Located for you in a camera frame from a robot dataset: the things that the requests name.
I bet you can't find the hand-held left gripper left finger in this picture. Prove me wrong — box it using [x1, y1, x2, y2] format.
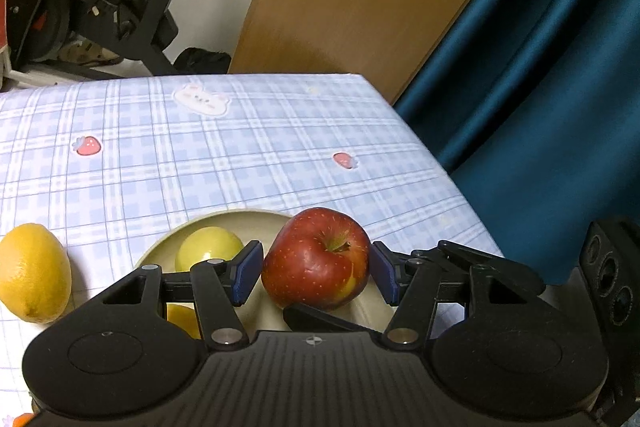
[87, 239, 264, 350]

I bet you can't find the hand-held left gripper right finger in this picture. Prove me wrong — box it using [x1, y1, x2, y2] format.
[370, 241, 538, 350]

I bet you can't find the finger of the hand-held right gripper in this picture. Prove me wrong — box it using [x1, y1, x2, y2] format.
[411, 240, 547, 295]
[282, 304, 383, 334]

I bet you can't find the yellow-green jujube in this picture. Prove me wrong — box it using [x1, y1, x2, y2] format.
[175, 227, 244, 272]

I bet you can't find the red apple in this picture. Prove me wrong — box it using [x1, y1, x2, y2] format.
[261, 207, 372, 312]

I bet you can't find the yellow lemon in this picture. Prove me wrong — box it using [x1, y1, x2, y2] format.
[0, 223, 72, 324]
[166, 303, 202, 340]

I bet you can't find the beige round plate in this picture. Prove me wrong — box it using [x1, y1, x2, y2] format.
[134, 209, 471, 342]

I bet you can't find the blue checked tablecloth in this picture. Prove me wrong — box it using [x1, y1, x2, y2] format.
[0, 73, 506, 427]

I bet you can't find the dark blue curtain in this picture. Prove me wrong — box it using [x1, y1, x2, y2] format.
[392, 0, 640, 288]

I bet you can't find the black bag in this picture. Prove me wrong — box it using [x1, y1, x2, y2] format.
[175, 48, 232, 75]

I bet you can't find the brown sandal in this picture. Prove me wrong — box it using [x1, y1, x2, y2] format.
[57, 42, 123, 66]

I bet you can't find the brown wooden board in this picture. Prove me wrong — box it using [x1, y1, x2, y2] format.
[227, 0, 536, 105]

